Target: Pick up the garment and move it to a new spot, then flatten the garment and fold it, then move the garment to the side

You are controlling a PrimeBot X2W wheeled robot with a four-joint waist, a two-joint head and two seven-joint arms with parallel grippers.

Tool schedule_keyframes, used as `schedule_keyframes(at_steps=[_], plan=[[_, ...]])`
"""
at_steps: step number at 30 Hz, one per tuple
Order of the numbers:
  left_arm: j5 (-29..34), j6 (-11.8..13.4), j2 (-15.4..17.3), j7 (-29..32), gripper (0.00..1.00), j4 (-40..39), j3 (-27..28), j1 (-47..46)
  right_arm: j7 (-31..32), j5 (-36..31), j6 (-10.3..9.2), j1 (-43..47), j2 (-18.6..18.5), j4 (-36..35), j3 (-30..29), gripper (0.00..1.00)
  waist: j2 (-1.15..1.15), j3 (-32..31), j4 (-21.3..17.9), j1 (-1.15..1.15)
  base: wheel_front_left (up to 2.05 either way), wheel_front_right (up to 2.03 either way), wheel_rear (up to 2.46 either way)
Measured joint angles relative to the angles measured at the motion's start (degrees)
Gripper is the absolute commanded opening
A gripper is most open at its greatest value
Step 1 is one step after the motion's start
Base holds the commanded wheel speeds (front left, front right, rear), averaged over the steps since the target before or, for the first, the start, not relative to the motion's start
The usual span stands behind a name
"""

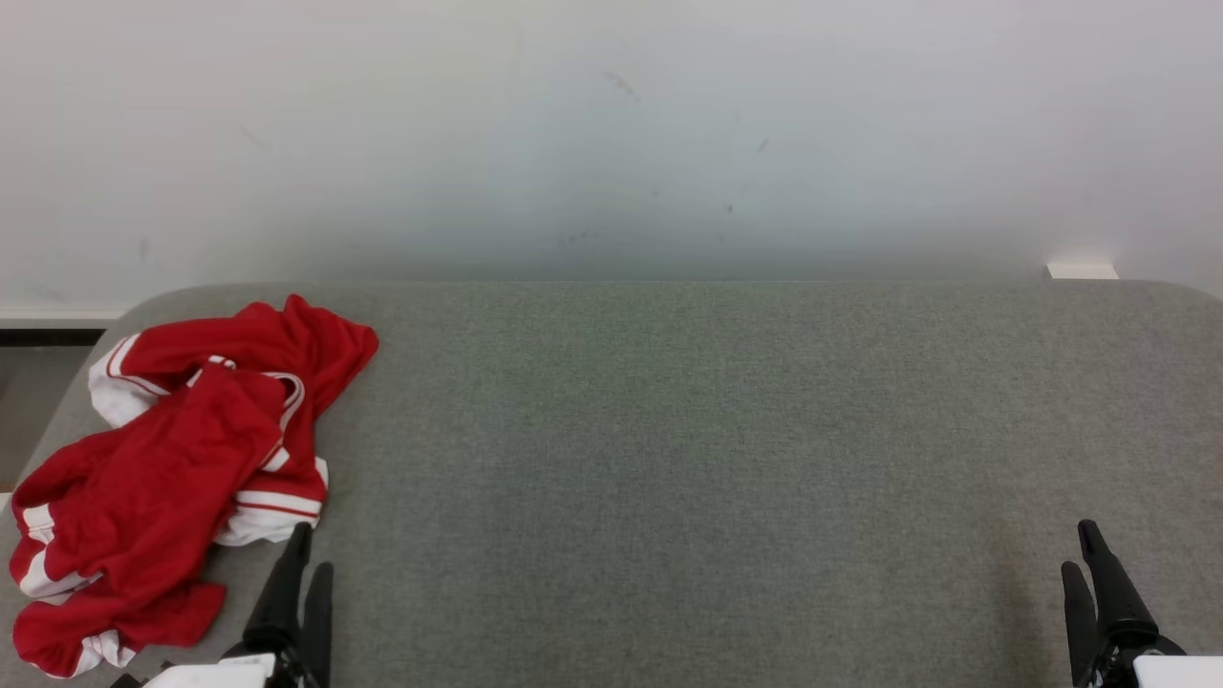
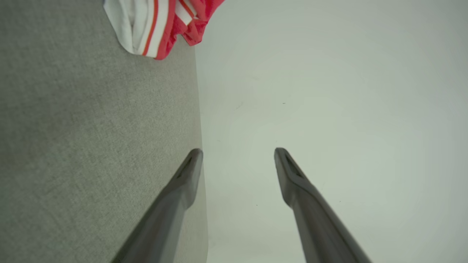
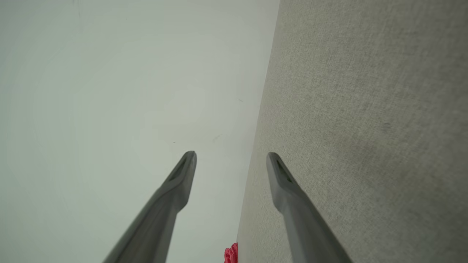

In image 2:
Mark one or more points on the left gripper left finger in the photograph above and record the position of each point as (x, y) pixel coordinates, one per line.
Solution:
(164, 226)

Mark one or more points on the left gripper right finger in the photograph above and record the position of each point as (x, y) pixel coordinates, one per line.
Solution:
(321, 226)

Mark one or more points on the red and white jersey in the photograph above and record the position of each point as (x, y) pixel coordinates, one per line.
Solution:
(124, 22)

